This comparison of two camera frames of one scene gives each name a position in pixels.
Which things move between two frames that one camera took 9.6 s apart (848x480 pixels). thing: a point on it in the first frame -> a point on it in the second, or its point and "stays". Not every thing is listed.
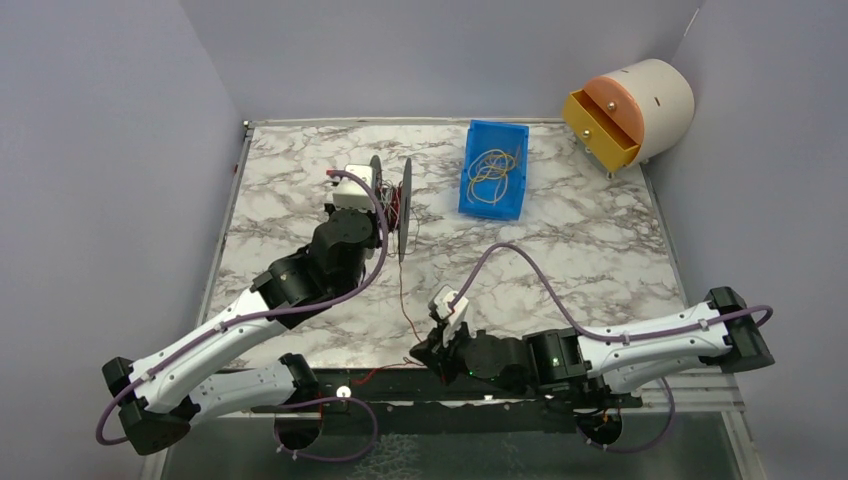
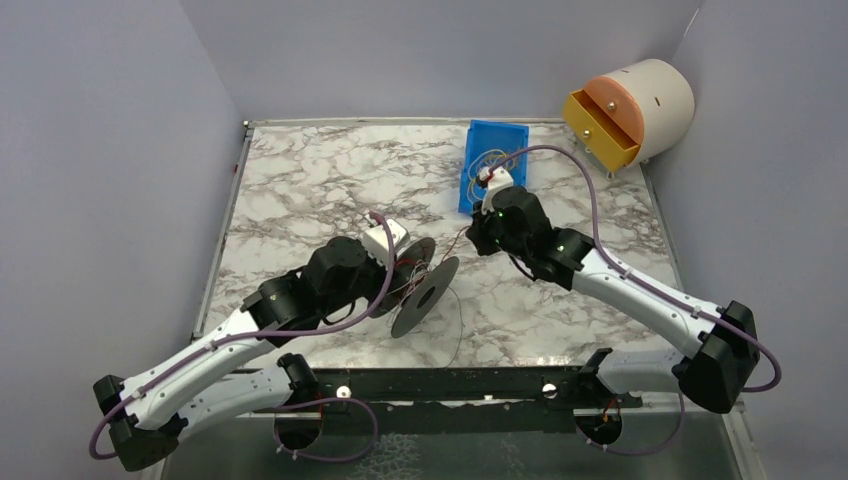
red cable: x=395 y=205 -> x=417 y=261
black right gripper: x=436 y=348 -> x=478 y=232
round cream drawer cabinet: x=634 y=113 stays
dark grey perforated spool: x=405 y=206 -> x=415 y=284
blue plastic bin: x=492 y=170 stays
